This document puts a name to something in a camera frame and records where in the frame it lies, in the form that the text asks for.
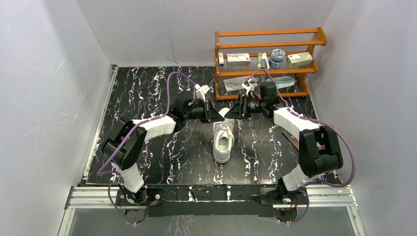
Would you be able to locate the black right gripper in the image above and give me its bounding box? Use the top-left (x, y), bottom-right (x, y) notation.
top-left (224, 93), bottom-right (266, 119)

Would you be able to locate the white shoelace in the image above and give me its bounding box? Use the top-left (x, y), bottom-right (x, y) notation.
top-left (213, 118), bottom-right (235, 133)

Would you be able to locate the white sneaker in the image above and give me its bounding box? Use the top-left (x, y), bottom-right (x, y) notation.
top-left (213, 108), bottom-right (235, 164)

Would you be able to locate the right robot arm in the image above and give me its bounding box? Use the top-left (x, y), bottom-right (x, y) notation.
top-left (225, 81), bottom-right (343, 204)

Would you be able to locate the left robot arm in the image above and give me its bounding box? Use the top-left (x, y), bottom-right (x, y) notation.
top-left (102, 95), bottom-right (224, 205)

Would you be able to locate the white flat packet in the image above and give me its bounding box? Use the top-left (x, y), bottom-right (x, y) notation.
top-left (223, 76), bottom-right (259, 92)

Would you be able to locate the white box on left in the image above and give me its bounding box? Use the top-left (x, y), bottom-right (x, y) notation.
top-left (226, 53), bottom-right (251, 66)

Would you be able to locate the white box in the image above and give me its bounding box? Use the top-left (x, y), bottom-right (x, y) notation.
top-left (286, 52), bottom-right (313, 68)
top-left (226, 53), bottom-right (251, 66)

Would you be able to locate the blue oval package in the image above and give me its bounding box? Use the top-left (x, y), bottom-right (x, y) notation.
top-left (271, 76), bottom-right (295, 89)

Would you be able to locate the beige clip item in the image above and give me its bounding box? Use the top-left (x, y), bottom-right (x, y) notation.
top-left (257, 53), bottom-right (269, 70)

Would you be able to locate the dark book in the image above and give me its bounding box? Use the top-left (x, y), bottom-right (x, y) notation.
top-left (282, 130), bottom-right (299, 151)

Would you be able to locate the orange wooden shelf rack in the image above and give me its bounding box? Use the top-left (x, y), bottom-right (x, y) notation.
top-left (215, 27), bottom-right (328, 101)

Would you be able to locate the blue white round jar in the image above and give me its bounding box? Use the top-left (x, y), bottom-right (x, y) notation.
top-left (268, 49), bottom-right (286, 68)

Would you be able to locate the white box on right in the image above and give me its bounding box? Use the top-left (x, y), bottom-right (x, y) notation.
top-left (286, 52), bottom-right (313, 68)

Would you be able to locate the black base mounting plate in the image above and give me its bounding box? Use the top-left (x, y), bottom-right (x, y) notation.
top-left (115, 184), bottom-right (307, 223)

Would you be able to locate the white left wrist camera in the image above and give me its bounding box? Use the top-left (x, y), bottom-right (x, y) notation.
top-left (194, 84), bottom-right (210, 101)

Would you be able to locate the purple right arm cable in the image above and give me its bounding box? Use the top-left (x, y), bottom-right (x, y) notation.
top-left (249, 69), bottom-right (357, 189)

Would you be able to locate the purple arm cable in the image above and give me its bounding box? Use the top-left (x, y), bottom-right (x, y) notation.
top-left (97, 71), bottom-right (201, 225)
top-left (249, 69), bottom-right (357, 189)

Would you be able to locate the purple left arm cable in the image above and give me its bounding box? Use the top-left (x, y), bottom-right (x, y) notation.
top-left (97, 71), bottom-right (201, 225)

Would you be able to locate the aluminium rail frame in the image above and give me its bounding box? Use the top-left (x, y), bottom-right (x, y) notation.
top-left (58, 184), bottom-right (366, 236)

